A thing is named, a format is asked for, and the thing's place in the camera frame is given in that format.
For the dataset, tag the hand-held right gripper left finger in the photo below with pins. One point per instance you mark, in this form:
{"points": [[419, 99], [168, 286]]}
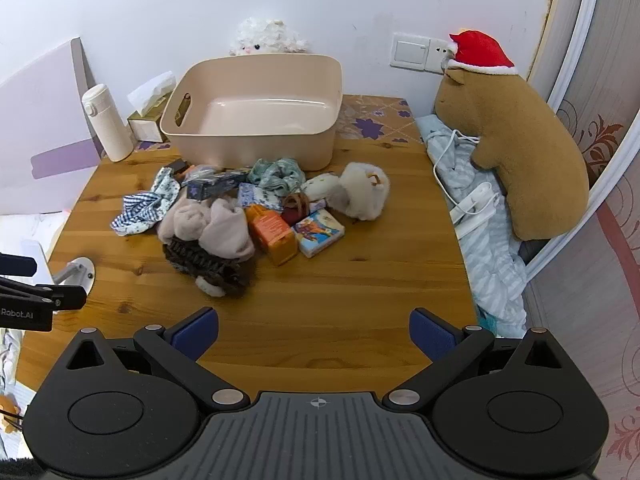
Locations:
{"points": [[197, 332]]}

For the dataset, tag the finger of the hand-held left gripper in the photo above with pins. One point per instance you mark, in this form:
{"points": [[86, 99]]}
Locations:
{"points": [[60, 297], [17, 265]]}

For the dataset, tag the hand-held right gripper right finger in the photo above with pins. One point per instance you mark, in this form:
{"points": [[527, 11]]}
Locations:
{"points": [[430, 335]]}

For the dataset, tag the orange packet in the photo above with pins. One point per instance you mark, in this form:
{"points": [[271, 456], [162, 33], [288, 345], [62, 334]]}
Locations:
{"points": [[270, 232]]}

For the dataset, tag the cartoon printed box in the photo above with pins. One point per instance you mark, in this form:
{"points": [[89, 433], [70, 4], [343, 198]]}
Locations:
{"points": [[215, 186]]}

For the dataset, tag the dark red pouch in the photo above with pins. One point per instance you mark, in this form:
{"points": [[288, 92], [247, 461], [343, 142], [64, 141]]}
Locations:
{"points": [[292, 216]]}

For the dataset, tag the colourful tissue pack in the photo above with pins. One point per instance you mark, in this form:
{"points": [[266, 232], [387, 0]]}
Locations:
{"points": [[317, 232]]}

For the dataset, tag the white fluffy bag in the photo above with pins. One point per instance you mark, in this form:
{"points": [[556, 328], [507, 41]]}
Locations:
{"points": [[360, 197]]}

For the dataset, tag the beige plastic basin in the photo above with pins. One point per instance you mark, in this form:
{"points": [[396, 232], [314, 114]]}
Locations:
{"points": [[250, 125]]}

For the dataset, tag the printed blanket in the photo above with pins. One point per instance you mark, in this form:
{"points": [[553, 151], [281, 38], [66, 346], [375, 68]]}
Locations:
{"points": [[10, 370]]}

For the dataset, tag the brown knitted hat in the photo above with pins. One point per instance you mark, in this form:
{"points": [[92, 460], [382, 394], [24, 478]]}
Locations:
{"points": [[210, 265]]}

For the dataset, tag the light blue striped bedding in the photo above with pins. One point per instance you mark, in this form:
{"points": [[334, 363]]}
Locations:
{"points": [[482, 260]]}

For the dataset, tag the blue gingham cloth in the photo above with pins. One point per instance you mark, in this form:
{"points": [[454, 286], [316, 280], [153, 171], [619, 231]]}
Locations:
{"points": [[140, 212]]}

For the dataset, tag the white power strip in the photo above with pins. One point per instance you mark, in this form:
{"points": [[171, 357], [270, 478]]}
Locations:
{"points": [[472, 206]]}

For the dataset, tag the blue floral pouch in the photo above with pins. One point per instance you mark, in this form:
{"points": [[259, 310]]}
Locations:
{"points": [[260, 196]]}

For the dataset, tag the white purple board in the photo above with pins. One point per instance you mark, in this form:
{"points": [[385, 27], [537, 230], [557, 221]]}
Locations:
{"points": [[40, 110]]}

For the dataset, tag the brown hair claw clip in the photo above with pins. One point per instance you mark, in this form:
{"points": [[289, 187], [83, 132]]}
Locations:
{"points": [[298, 201]]}

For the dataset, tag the white thermos bottle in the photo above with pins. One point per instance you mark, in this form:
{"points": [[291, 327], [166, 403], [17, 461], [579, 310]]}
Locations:
{"points": [[107, 125]]}

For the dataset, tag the small dark brown case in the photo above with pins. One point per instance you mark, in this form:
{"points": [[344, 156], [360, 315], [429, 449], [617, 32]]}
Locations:
{"points": [[176, 166]]}

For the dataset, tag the floral patterned headboard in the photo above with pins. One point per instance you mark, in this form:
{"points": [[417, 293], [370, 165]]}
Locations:
{"points": [[600, 310]]}

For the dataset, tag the green scrunchie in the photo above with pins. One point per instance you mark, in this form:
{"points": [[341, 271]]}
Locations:
{"points": [[275, 172]]}

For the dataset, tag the tissue box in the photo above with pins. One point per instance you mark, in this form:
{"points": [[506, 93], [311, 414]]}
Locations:
{"points": [[147, 120]]}

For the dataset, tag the brown capybara plush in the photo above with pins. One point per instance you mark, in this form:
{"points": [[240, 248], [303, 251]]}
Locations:
{"points": [[525, 160]]}

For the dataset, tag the brown floral table mat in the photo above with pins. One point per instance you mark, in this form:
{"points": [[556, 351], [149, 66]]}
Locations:
{"points": [[375, 120]]}

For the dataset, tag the red santa hat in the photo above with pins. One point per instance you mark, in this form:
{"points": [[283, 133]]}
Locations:
{"points": [[480, 52]]}

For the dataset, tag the white fluffy plush toy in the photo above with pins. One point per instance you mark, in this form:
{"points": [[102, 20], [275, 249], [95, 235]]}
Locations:
{"points": [[270, 35]]}

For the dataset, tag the white round bracket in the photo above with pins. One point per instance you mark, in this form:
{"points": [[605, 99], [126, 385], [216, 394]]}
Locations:
{"points": [[77, 270]]}

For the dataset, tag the white wall socket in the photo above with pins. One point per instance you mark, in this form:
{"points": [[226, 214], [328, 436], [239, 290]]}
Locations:
{"points": [[439, 57]]}

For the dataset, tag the white wall switch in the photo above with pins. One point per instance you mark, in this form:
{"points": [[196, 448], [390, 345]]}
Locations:
{"points": [[409, 52]]}

